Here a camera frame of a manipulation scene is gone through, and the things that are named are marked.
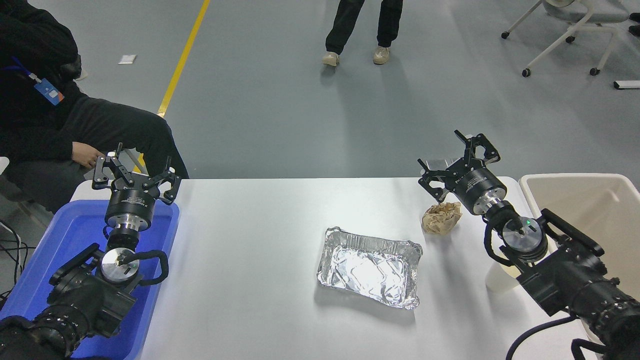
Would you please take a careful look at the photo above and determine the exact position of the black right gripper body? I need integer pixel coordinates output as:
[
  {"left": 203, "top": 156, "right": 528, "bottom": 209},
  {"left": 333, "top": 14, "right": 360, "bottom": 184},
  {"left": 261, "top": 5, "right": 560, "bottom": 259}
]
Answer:
[{"left": 449, "top": 166, "right": 507, "bottom": 215}]

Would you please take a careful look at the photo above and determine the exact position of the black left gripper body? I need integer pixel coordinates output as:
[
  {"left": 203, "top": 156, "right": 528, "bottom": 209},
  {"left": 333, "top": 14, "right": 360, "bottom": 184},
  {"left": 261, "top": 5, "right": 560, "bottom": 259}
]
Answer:
[{"left": 105, "top": 177, "right": 158, "bottom": 223}]

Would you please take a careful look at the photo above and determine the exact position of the pale paper cup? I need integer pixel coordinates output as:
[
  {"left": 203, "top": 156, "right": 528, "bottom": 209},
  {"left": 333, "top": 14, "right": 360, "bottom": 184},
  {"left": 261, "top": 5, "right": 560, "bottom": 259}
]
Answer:
[{"left": 486, "top": 260, "right": 523, "bottom": 294}]

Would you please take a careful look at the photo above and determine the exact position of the person's hand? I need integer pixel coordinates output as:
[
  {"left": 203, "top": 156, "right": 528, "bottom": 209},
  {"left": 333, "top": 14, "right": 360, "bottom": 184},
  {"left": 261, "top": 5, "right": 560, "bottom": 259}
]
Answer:
[{"left": 71, "top": 141, "right": 107, "bottom": 169}]

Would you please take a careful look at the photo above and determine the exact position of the crumpled tan paper ball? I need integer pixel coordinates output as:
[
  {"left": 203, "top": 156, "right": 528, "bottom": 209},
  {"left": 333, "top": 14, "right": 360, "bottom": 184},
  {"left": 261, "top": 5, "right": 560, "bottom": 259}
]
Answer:
[{"left": 421, "top": 201, "right": 463, "bottom": 236}]

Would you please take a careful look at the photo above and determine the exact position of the seated person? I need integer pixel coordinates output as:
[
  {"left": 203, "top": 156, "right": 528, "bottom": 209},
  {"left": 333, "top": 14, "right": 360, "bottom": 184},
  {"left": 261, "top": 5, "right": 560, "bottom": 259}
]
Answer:
[{"left": 0, "top": 0, "right": 190, "bottom": 213}]

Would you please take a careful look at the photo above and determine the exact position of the blue plastic tray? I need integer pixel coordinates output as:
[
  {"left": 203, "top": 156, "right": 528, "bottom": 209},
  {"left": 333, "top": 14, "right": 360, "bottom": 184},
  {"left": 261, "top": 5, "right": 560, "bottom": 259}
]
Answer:
[{"left": 0, "top": 199, "right": 180, "bottom": 360}]

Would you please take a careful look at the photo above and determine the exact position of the large pale bin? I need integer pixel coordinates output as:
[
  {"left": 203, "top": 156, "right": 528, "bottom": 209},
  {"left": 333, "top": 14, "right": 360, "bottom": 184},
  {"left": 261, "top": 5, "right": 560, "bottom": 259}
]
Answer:
[{"left": 518, "top": 173, "right": 640, "bottom": 346}]

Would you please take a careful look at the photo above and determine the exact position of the silver foil tray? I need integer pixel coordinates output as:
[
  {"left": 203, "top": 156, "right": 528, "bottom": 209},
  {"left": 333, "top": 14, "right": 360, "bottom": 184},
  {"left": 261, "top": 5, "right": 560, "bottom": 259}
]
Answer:
[{"left": 316, "top": 226, "right": 424, "bottom": 311}]

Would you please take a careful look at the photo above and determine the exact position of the white wheeled chair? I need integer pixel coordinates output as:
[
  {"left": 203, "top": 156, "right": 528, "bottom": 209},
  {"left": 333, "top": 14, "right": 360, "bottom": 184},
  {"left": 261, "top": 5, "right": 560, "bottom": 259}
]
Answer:
[{"left": 501, "top": 0, "right": 640, "bottom": 78}]

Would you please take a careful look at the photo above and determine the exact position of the standing person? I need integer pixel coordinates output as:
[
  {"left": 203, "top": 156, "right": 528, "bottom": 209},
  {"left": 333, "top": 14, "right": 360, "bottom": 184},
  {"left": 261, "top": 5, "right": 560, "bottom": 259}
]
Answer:
[{"left": 321, "top": 0, "right": 404, "bottom": 67}]

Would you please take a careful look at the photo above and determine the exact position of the blue lanyard id badge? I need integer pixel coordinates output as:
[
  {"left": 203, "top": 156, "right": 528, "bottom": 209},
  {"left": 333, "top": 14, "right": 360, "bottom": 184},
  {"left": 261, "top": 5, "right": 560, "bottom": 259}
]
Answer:
[{"left": 10, "top": 56, "right": 65, "bottom": 106}]

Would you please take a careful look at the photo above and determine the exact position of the black floor cable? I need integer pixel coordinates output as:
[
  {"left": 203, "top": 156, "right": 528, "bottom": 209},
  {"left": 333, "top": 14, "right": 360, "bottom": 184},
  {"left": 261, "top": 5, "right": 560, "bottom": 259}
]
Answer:
[{"left": 0, "top": 220, "right": 37, "bottom": 301}]

